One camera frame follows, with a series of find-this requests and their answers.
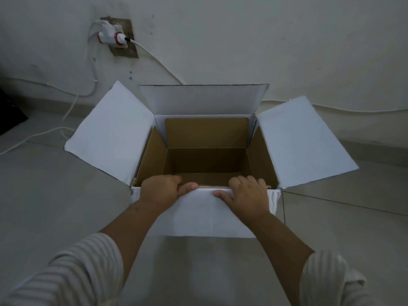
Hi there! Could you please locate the person's right forearm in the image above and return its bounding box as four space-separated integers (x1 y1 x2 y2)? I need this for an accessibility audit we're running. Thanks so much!
247 210 316 306

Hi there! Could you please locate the person's left forearm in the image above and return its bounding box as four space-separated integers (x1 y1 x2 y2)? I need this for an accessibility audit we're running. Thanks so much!
99 200 168 285

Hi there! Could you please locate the thick white power cable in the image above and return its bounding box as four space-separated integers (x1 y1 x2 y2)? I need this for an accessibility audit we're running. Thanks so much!
125 37 408 113

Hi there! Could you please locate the person's left hand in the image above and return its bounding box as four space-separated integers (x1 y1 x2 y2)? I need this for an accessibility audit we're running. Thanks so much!
139 174 199 214

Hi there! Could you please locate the white cardboard box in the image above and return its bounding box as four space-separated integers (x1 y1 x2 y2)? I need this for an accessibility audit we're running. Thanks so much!
64 80 360 239

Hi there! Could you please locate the grey wall socket plate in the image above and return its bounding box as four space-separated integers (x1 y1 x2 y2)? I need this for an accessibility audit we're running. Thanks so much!
100 17 139 60

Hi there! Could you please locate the person's right hand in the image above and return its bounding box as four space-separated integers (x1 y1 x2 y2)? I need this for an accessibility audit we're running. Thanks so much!
213 175 272 221

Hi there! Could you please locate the black flat object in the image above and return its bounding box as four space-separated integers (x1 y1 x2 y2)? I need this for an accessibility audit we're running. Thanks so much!
0 87 29 136

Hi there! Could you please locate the thin white cable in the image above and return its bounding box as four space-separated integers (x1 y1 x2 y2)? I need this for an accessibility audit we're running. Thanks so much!
0 22 102 156

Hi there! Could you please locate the striped long-sleeve shirt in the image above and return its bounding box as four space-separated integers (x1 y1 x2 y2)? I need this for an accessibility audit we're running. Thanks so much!
0 232 388 306

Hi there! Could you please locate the white red plug adapter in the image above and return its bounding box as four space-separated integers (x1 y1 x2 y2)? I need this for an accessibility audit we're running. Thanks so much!
97 21 129 50

